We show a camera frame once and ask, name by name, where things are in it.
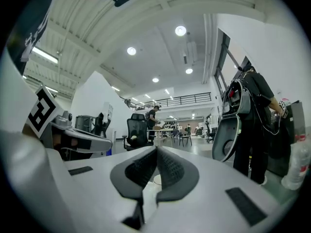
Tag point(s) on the round ceiling light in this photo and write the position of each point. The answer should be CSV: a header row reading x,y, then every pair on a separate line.
x,y
131,50
180,30
189,71
155,79

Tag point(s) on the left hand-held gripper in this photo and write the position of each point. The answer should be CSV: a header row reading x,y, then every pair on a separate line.
x,y
40,113

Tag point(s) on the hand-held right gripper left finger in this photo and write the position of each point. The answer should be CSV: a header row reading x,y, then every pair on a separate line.
x,y
97,190

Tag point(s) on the ceiling air conditioner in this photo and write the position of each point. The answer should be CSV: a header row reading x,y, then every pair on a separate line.
x,y
190,51

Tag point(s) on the black-framed window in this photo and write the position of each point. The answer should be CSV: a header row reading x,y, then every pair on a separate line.
x,y
219,76

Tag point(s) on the long ceiling lamp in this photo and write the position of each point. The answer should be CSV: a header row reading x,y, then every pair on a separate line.
x,y
46,55

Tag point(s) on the black mezzanine railing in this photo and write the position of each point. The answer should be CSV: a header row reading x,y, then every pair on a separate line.
x,y
184,99

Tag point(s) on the white cup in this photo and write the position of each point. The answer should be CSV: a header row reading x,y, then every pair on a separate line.
x,y
157,179

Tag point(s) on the large clear water jug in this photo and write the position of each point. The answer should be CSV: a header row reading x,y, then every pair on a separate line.
x,y
296,166

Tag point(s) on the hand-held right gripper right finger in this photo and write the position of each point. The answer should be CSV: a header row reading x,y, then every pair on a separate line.
x,y
206,190

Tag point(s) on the black office chair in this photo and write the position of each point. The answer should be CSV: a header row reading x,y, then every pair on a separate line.
x,y
136,127
99,125

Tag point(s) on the person's left hand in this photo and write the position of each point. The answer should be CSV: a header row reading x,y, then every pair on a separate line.
x,y
57,142

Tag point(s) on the dark grey bin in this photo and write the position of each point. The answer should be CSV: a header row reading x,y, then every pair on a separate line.
x,y
82,124

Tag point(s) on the black hard-shell backpack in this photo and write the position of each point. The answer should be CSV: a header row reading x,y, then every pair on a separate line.
x,y
226,142

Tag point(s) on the person's black shirt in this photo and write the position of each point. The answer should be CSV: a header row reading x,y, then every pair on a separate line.
x,y
34,21

